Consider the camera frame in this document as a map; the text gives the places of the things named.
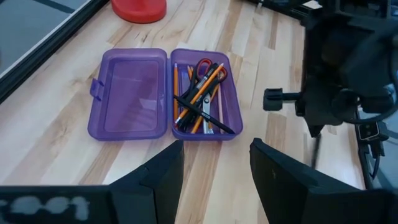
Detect purple plastic supply box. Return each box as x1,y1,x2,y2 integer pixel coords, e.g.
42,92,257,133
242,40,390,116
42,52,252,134
86,47,244,142

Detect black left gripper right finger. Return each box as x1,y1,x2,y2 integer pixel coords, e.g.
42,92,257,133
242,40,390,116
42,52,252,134
249,138,398,224

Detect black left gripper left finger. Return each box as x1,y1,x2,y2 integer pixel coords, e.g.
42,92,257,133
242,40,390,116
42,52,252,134
0,139,185,224

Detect red desk lamp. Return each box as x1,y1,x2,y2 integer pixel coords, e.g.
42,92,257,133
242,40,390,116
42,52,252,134
110,0,167,25

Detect table-level camera box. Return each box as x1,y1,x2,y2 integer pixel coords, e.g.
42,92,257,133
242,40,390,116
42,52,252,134
355,120,390,141

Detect black pen scale print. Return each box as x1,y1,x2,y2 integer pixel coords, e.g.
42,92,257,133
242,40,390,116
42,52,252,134
172,94,236,135

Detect pale pink pencil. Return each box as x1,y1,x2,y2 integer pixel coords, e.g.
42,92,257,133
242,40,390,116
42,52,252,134
216,83,225,135

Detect scissors red black handles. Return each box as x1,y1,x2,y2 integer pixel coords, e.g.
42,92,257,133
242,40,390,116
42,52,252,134
194,57,229,135

